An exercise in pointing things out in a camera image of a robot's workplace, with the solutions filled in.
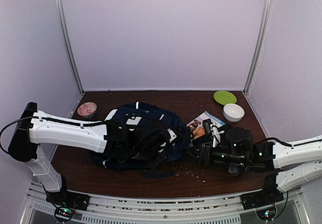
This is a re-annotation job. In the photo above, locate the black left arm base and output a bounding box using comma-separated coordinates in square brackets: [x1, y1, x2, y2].
[44, 176, 90, 211]

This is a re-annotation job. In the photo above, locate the aluminium frame post left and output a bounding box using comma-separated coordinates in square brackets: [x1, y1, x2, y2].
[55, 0, 85, 95]

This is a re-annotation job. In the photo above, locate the aluminium frame post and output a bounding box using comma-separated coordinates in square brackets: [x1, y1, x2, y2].
[243, 0, 273, 96]
[55, 0, 85, 95]

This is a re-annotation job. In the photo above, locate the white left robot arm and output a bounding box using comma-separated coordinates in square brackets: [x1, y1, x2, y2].
[4, 102, 182, 206]

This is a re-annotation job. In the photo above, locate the green plate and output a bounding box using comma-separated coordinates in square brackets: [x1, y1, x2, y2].
[213, 91, 237, 105]

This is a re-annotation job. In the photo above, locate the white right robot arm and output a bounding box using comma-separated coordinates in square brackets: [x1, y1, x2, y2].
[188, 119, 321, 205]

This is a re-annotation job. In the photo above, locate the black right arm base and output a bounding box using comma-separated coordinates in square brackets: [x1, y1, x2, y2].
[240, 173, 284, 210]

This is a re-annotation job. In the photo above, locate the white bowl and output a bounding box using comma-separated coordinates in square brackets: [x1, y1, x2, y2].
[223, 103, 245, 122]

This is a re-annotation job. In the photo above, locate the navy blue backpack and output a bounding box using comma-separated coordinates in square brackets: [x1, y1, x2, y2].
[89, 102, 191, 178]

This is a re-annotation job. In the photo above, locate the aluminium frame post right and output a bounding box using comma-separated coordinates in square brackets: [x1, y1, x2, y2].
[243, 0, 273, 96]

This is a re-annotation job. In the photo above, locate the aluminium front rail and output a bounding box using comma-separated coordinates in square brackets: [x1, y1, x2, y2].
[18, 181, 312, 223]

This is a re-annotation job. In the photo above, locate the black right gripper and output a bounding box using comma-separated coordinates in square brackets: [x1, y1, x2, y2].
[184, 142, 248, 168]

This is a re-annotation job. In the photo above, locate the dog picture book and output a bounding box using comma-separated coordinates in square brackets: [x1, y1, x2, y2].
[187, 111, 225, 139]

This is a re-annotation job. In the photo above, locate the orange patterned bowl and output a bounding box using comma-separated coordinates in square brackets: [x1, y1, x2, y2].
[77, 102, 97, 119]

